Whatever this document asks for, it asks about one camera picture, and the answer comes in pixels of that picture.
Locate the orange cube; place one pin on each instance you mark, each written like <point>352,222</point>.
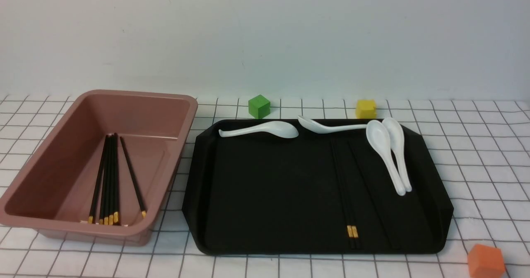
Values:
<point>486,262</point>

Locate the black chopstick apart in bin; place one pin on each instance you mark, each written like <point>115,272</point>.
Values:
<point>134,180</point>

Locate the white spoon far right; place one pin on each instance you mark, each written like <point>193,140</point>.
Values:
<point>397,145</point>

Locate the white spoon left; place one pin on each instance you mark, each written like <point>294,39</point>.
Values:
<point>279,128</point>

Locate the black chopstick gold band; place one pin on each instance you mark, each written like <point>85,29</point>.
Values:
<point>343,195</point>
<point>356,235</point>

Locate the green cube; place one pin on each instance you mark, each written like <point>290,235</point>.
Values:
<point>259,107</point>

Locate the black plastic tray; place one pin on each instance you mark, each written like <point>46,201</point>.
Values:
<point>262,194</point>

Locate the pink plastic bin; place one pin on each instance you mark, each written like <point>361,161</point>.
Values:
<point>52,193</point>

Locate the yellow cube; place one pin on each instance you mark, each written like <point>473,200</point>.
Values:
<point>366,109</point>

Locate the white spoon upside down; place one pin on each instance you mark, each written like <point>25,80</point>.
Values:
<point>319,128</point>

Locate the black chopstick bundle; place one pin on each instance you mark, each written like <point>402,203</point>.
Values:
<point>103,203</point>
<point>111,182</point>
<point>107,205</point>
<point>116,206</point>

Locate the white spoon front right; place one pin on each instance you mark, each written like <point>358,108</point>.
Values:
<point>379,139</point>

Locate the black chopstick leftmost in bin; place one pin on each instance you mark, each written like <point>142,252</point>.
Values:
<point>96,193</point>

